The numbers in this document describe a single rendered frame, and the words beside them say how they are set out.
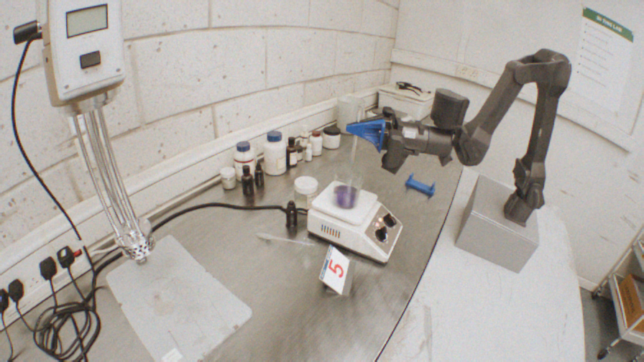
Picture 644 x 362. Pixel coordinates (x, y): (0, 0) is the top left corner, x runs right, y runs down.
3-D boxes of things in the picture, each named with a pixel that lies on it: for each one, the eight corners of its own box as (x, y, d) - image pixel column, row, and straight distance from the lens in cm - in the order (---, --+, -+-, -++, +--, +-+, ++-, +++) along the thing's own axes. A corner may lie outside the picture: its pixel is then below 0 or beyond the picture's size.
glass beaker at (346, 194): (339, 192, 62) (343, 161, 58) (363, 202, 60) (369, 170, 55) (323, 207, 57) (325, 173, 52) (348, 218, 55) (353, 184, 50)
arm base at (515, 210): (524, 212, 76) (535, 195, 73) (525, 228, 70) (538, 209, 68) (502, 202, 73) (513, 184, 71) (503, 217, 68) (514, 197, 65)
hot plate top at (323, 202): (378, 197, 63) (379, 195, 63) (359, 226, 54) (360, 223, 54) (333, 182, 66) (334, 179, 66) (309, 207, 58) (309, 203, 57)
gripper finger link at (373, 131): (385, 124, 47) (379, 154, 49) (384, 118, 50) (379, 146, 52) (346, 118, 47) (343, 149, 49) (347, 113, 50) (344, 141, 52)
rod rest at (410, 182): (435, 191, 89) (438, 182, 87) (432, 195, 86) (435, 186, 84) (408, 179, 91) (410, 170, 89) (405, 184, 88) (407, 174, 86)
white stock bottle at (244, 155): (237, 172, 87) (234, 139, 82) (256, 172, 86) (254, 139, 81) (234, 182, 82) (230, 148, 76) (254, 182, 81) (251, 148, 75)
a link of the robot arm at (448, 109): (468, 148, 61) (484, 98, 57) (478, 168, 54) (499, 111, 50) (420, 138, 57) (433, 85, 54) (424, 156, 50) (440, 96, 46)
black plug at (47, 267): (59, 278, 69) (54, 271, 68) (46, 287, 70) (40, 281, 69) (55, 260, 75) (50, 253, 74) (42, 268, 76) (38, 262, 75)
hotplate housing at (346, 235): (400, 232, 68) (409, 207, 63) (384, 267, 58) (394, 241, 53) (323, 202, 72) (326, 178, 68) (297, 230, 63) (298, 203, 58)
